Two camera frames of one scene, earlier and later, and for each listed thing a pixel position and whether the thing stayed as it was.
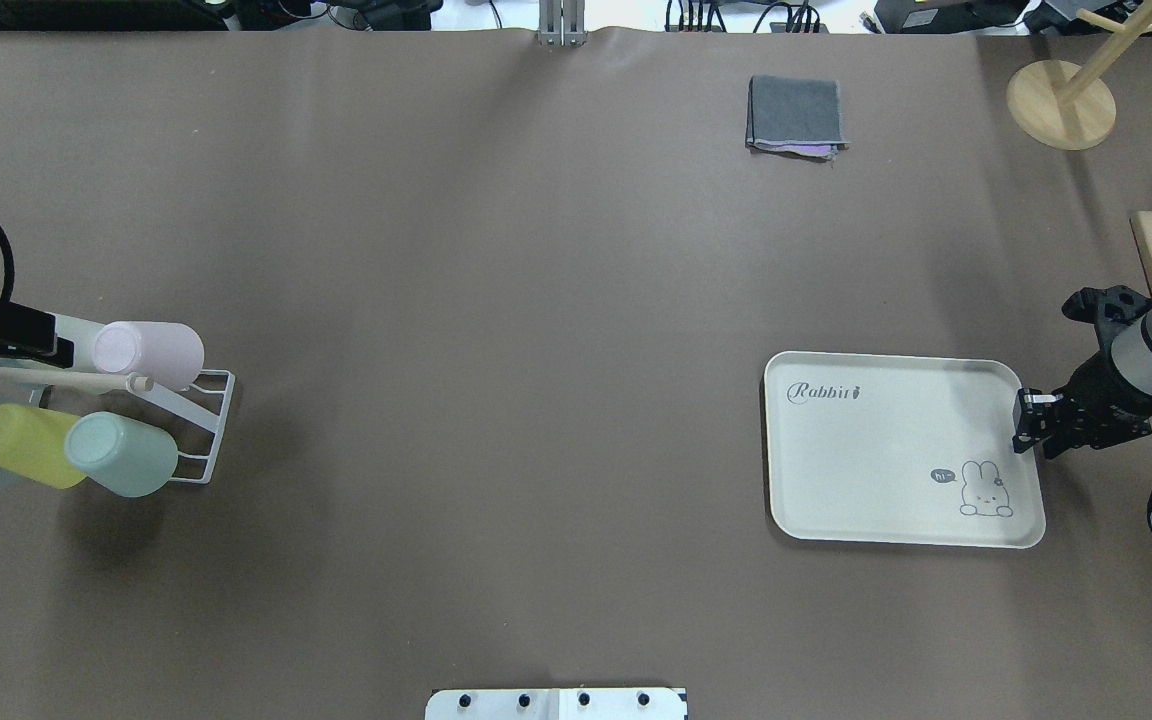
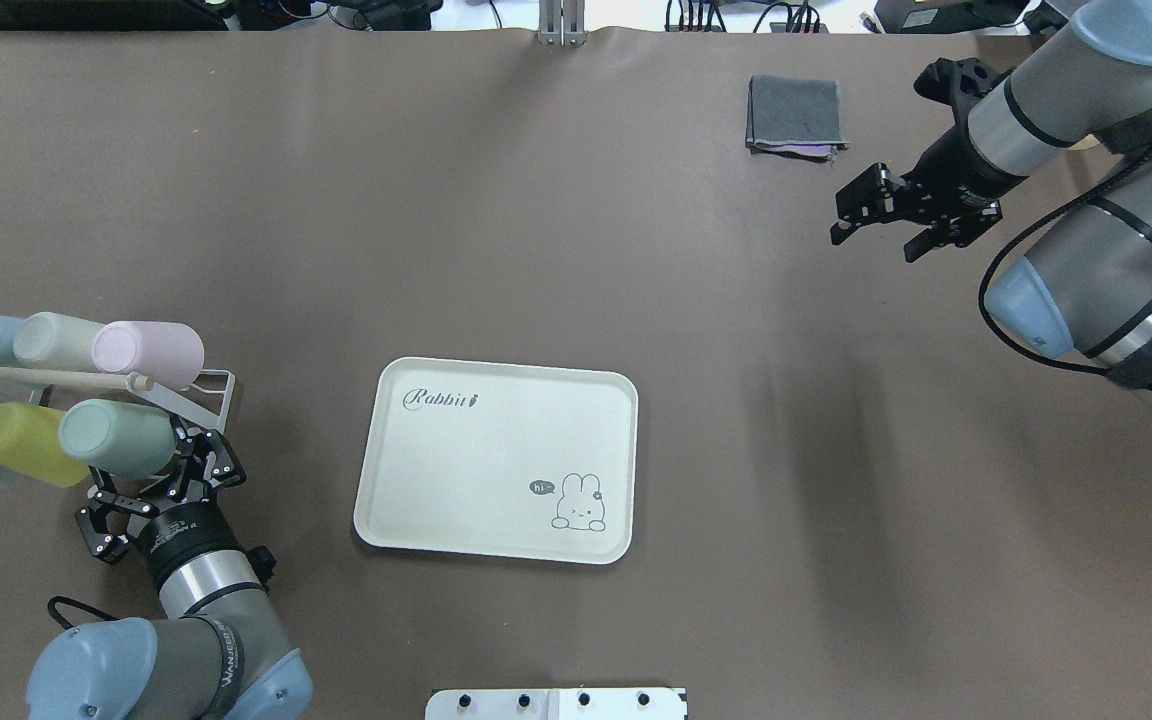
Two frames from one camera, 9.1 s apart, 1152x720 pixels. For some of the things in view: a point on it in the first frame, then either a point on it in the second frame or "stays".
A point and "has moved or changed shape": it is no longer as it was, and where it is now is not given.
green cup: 130,457 has moved or changed shape
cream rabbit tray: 898,449 -> 500,460
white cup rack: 205,401 stays
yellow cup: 28,441 stays
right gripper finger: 1032,403 -> 871,198
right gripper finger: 1028,432 -> 957,232
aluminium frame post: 562,23 stays
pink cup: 170,353 stays
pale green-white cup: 82,332 stays
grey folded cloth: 797,117 stays
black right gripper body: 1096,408 -> 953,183
